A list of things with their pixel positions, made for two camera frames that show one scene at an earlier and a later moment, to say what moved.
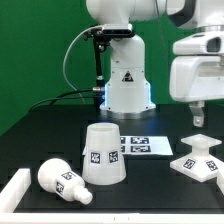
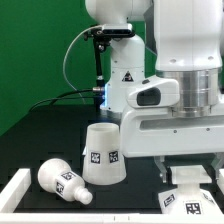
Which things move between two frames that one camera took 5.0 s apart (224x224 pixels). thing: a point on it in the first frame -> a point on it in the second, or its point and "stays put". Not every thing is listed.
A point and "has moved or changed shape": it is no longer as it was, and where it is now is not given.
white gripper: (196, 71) -> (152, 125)
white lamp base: (200, 165) has moved or changed shape
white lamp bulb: (56, 176) stays put
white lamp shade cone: (103, 162) stays put
